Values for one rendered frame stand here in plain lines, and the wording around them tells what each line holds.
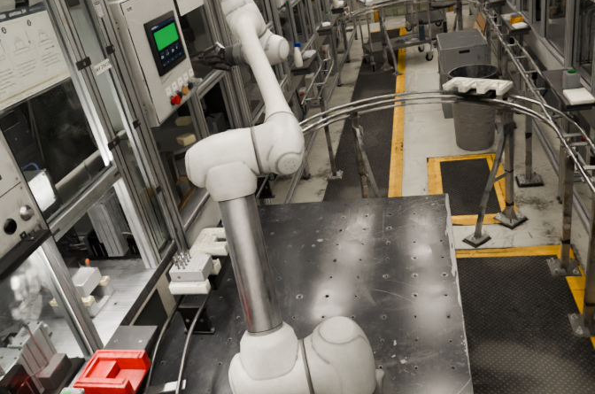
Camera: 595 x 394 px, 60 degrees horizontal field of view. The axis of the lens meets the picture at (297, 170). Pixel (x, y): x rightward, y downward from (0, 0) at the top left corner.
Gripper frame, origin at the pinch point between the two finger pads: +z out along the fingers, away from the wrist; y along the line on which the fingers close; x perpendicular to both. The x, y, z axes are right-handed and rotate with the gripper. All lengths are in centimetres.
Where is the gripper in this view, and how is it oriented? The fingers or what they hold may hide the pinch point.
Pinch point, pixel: (200, 59)
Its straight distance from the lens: 209.4
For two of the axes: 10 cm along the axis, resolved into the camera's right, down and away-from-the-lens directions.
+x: 4.4, -6.9, 5.8
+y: 3.8, 7.3, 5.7
